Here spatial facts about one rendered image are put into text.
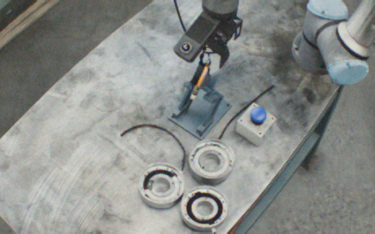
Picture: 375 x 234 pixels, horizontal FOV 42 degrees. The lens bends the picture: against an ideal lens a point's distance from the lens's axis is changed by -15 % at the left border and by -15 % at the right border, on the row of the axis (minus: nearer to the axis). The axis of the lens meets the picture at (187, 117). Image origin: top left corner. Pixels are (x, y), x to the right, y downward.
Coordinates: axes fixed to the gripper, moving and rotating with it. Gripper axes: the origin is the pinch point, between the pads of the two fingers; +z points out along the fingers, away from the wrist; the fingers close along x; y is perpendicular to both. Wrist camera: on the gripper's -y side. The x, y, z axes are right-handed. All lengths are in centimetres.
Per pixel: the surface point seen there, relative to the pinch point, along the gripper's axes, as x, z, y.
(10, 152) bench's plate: 30, 18, -40
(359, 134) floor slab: -38, 94, 88
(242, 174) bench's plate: -18.2, 16.6, -7.1
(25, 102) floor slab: 93, 97, 4
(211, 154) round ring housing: -9.8, 14.6, -8.6
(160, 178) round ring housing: -4.8, 14.6, -20.8
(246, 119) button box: -11.3, 11.8, 3.2
